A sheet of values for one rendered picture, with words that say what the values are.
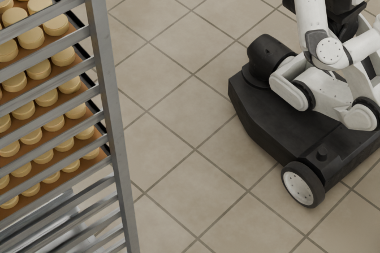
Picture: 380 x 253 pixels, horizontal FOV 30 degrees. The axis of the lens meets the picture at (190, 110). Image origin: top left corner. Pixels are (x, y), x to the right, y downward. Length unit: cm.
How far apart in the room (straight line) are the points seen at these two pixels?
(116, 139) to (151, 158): 137
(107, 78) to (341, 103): 142
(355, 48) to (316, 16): 15
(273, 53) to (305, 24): 81
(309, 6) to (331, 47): 14
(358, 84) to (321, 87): 25
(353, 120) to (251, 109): 50
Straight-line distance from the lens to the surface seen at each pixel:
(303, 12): 214
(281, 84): 287
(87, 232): 195
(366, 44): 215
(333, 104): 278
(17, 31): 131
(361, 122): 264
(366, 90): 260
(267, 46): 295
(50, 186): 175
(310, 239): 285
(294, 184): 288
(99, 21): 136
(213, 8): 360
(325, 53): 209
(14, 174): 166
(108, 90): 151
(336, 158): 282
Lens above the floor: 250
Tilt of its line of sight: 52 degrees down
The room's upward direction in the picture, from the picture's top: 1 degrees counter-clockwise
